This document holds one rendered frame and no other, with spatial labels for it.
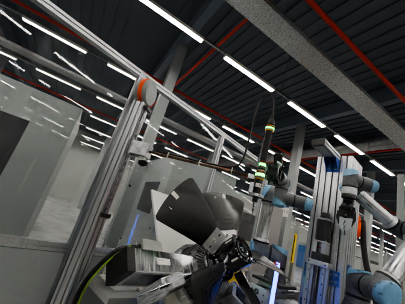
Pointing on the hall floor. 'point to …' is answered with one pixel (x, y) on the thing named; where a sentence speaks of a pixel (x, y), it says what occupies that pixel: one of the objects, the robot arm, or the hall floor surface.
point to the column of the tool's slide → (118, 156)
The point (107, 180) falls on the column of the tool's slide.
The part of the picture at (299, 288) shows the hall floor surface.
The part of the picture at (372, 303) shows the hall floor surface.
